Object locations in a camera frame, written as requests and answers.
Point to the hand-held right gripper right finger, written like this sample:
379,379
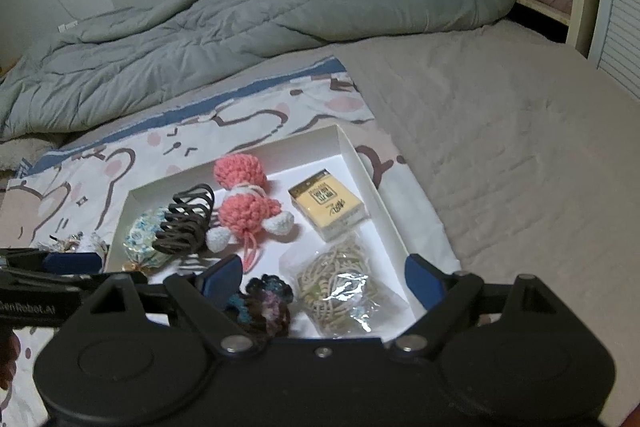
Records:
422,281

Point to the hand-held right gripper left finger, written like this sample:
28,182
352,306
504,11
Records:
222,276

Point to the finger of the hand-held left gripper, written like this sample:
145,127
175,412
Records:
55,282
70,263

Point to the gold and silver tassel charm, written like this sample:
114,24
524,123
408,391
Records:
75,241

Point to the dark crochet scrunchie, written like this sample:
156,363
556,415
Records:
270,303

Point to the brown hair claw clip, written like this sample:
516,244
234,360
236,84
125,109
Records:
185,227

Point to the pink crochet doll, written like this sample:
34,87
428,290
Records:
245,213

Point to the clear bag of beige bands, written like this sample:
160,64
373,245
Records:
335,287

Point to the yellow small carton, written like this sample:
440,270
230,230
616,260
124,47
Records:
325,207

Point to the white cardboard box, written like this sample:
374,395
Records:
310,157

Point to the blue floral fabric pouch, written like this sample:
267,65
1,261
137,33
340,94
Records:
142,238

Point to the bear printed blanket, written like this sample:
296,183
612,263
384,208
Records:
150,157

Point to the beige bed sheet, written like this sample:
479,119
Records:
500,132

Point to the grey-green duvet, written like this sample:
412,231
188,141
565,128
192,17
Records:
250,17

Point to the white louvered door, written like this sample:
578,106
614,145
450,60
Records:
617,7

